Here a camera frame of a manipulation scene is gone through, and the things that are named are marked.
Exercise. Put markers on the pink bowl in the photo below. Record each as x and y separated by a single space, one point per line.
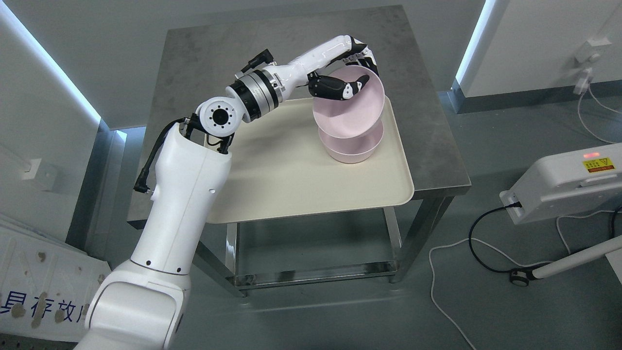
353 150
355 116

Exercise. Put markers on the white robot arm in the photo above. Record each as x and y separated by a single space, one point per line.
140 305

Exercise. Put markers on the cream plastic tray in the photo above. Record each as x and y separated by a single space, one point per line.
280 169

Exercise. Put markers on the white machine housing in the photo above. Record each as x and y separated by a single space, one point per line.
565 183

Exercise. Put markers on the white stand leg with caster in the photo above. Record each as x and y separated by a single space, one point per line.
611 250

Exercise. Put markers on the steel table frame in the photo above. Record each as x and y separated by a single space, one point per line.
313 260

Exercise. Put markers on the white wall plug adapter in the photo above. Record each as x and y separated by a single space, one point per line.
586 57

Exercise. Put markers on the white wall socket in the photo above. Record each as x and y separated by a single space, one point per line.
41 175

